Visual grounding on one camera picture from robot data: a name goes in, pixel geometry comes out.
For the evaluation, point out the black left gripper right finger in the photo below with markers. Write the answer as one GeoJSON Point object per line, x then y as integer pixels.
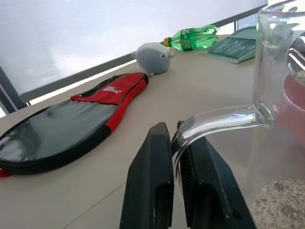
{"type": "Point", "coordinates": [212, 181]}

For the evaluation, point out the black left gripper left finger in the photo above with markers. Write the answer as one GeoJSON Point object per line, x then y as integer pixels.
{"type": "Point", "coordinates": [147, 181]}

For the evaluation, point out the clear glass mug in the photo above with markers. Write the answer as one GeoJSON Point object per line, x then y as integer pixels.
{"type": "Point", "coordinates": [264, 78]}

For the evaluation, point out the oatmeal flakes in mug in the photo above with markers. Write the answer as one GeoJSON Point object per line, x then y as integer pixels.
{"type": "Point", "coordinates": [281, 202]}

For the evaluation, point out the red bowl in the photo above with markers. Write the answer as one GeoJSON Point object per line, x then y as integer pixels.
{"type": "Point", "coordinates": [291, 112]}

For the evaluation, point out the red black racket case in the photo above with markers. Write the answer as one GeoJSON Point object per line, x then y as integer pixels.
{"type": "Point", "coordinates": [59, 133]}

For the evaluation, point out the grey plush toy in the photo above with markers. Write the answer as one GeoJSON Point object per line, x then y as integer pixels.
{"type": "Point", "coordinates": [152, 58]}

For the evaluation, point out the green plastic bottle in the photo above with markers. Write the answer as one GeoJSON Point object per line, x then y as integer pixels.
{"type": "Point", "coordinates": [193, 38]}

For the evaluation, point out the teal dustpan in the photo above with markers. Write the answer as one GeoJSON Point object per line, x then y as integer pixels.
{"type": "Point", "coordinates": [245, 32]}

